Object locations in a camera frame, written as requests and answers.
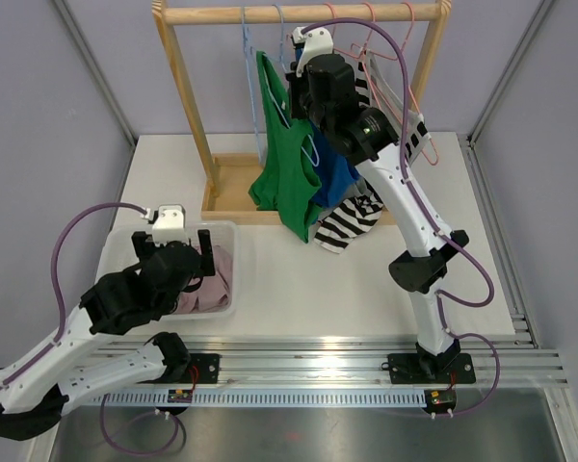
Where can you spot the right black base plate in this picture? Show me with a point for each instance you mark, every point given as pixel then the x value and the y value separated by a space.
pixel 413 369

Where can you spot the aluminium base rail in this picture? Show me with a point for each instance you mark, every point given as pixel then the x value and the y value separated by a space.
pixel 329 361

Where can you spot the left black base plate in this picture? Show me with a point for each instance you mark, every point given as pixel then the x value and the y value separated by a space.
pixel 204 368

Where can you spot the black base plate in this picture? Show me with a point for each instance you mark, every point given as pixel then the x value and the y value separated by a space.
pixel 413 369
pixel 204 368

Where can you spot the white plastic basket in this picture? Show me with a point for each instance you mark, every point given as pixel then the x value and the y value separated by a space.
pixel 118 253

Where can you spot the light blue wire hanger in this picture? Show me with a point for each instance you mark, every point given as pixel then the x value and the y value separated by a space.
pixel 248 56

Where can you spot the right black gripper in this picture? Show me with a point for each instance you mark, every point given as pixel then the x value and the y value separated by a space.
pixel 296 83

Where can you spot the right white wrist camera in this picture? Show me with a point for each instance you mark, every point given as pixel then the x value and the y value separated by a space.
pixel 309 45

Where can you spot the white slotted cable duct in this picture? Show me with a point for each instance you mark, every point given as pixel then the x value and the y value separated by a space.
pixel 265 398

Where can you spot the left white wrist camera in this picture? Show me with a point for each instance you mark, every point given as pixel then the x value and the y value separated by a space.
pixel 168 224

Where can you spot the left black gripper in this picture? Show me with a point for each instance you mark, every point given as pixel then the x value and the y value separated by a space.
pixel 207 267

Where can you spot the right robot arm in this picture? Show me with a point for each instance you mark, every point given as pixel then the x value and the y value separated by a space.
pixel 366 138

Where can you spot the mauve tank top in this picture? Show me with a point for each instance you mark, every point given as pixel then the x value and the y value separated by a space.
pixel 215 291

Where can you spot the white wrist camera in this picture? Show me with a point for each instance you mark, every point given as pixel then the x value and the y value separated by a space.
pixel 309 45
pixel 168 224

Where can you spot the black white striped tank top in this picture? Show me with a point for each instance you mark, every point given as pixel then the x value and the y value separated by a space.
pixel 361 209

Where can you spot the wooden clothes rack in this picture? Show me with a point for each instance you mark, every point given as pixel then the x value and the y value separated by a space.
pixel 229 175

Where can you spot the green tank top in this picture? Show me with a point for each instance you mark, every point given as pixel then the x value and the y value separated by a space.
pixel 288 181

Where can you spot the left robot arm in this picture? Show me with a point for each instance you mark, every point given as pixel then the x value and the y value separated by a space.
pixel 49 382

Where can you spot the blue tank top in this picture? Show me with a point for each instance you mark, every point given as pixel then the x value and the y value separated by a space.
pixel 334 178

